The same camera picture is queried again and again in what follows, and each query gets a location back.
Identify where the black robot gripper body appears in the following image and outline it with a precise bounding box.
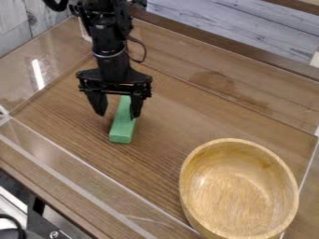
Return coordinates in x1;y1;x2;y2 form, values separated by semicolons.
76;57;152;99

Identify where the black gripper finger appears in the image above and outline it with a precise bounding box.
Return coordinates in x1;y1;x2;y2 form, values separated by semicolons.
129;94;142;119
85;91;108;116

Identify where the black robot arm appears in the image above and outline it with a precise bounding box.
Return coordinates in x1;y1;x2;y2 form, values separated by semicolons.
73;0;152;119

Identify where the green rectangular block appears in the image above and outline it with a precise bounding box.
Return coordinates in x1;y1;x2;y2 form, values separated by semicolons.
108;96;136;144

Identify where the brown wooden bowl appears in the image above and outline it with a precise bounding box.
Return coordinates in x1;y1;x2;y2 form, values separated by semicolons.
178;138;299;239

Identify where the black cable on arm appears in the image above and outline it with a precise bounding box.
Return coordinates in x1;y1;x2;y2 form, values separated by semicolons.
122;35;148;64

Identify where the clear acrylic tray enclosure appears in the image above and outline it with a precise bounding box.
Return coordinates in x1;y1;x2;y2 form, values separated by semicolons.
0;14;319;239

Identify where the black metal table frame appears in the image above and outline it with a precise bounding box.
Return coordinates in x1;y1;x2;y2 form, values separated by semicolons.
26;196;72;239

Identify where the black cable lower left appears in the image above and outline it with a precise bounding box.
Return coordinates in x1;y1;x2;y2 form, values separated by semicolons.
0;214;28;239

